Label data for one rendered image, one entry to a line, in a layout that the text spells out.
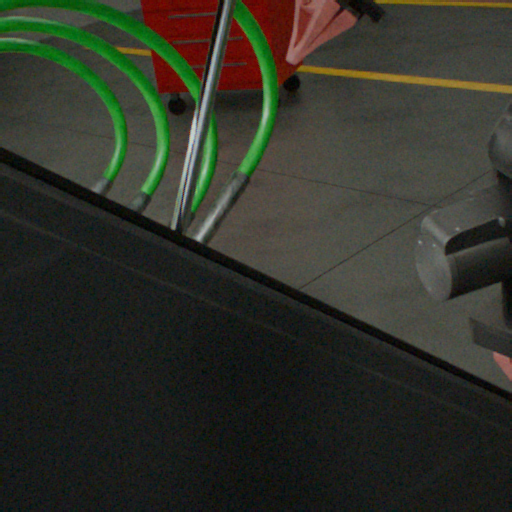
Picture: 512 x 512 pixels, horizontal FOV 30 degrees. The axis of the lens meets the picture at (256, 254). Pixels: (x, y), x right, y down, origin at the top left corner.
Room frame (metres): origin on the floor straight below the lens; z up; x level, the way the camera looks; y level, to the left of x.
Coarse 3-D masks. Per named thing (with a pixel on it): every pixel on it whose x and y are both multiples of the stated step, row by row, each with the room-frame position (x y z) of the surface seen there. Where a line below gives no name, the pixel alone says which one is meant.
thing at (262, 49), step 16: (240, 0) 0.84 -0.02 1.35; (240, 16) 0.84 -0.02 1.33; (256, 32) 0.84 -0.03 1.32; (256, 48) 0.85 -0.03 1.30; (272, 64) 0.85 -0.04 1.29; (272, 80) 0.85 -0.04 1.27; (272, 96) 0.85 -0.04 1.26; (272, 112) 0.84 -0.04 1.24; (272, 128) 0.84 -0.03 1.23; (256, 144) 0.84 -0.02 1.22; (256, 160) 0.83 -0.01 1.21
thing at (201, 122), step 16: (224, 0) 0.44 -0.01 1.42; (224, 16) 0.44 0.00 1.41; (224, 32) 0.44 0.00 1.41; (224, 48) 0.44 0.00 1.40; (208, 64) 0.44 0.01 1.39; (208, 80) 0.44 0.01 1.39; (208, 96) 0.43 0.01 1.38; (208, 112) 0.43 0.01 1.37; (192, 128) 0.43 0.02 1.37; (208, 128) 0.43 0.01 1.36; (192, 144) 0.43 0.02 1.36; (192, 160) 0.43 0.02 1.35; (192, 176) 0.43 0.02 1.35; (192, 192) 0.43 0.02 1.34; (176, 208) 0.43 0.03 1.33; (176, 224) 0.42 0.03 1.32
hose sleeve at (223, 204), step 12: (228, 180) 0.82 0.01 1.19; (240, 180) 0.82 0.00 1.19; (228, 192) 0.81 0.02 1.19; (240, 192) 0.81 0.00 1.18; (216, 204) 0.81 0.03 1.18; (228, 204) 0.81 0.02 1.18; (204, 216) 0.80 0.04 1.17; (216, 216) 0.80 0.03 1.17; (204, 228) 0.79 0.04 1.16; (216, 228) 0.80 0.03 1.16; (204, 240) 0.79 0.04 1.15
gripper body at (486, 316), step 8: (504, 280) 0.71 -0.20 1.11; (504, 288) 0.71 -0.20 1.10; (504, 296) 0.71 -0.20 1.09; (488, 304) 0.75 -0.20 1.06; (496, 304) 0.75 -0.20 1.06; (504, 304) 0.71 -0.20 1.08; (472, 312) 0.74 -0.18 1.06; (480, 312) 0.74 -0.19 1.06; (488, 312) 0.74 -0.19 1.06; (496, 312) 0.74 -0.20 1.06; (504, 312) 0.71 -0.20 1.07; (472, 320) 0.73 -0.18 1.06; (480, 320) 0.73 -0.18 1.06; (488, 320) 0.72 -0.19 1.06; (496, 320) 0.72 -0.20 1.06; (504, 320) 0.71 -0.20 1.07; (488, 328) 0.72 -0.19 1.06; (496, 328) 0.71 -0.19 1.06; (504, 328) 0.71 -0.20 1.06
